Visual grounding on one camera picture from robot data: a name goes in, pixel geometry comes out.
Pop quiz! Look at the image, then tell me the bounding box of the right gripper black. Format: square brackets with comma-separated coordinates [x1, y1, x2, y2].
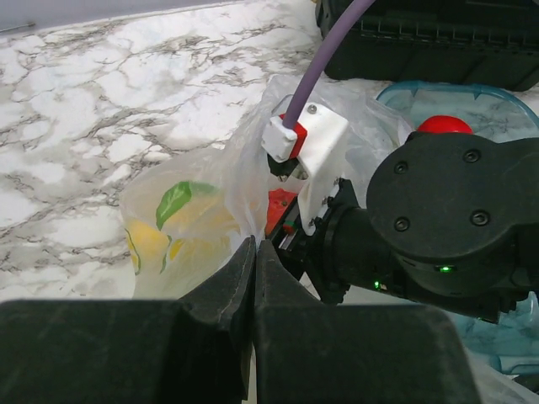
[267, 132, 538, 323]

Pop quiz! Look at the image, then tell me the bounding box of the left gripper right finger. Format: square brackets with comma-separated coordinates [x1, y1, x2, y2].
[254, 241, 480, 403]

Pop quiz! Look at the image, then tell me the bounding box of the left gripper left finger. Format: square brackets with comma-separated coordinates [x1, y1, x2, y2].
[1, 237, 256, 403]

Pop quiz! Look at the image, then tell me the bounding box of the red fake fruit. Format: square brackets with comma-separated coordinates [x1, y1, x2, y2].
[416, 115, 474, 135]

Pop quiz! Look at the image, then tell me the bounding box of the yellow fake fruit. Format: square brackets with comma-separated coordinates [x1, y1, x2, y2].
[125, 197, 240, 299]

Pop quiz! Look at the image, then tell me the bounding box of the translucent printed plastic bag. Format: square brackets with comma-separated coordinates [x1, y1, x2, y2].
[120, 75, 411, 299]

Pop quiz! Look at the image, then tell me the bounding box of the fake peach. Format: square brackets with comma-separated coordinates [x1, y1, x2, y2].
[264, 189, 297, 236]

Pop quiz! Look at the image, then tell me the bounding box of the teal transparent plastic tray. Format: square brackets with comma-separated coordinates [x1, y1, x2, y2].
[376, 81, 539, 375]

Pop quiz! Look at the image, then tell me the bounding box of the black toolbox red handle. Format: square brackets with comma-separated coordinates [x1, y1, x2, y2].
[324, 0, 538, 92]

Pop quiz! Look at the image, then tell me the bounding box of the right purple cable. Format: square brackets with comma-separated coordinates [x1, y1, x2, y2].
[281, 0, 374, 127]

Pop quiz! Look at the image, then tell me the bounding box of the green handled screwdriver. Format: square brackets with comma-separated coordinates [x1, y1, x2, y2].
[0, 22, 35, 34]

